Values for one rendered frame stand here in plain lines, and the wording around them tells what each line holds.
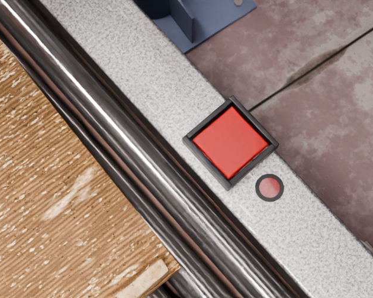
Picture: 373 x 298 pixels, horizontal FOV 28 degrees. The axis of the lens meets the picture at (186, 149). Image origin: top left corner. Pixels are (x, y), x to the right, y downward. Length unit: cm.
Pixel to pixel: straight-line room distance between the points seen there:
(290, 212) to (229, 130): 11
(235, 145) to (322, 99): 104
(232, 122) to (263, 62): 104
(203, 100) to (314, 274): 23
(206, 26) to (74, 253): 116
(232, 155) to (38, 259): 23
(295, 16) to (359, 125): 32
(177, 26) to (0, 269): 117
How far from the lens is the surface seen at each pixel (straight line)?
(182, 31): 186
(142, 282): 76
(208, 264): 84
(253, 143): 82
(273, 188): 82
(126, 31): 88
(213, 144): 81
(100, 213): 79
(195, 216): 81
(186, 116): 84
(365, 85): 187
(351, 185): 180
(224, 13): 189
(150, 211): 81
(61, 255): 79
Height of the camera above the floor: 171
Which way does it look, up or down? 75 degrees down
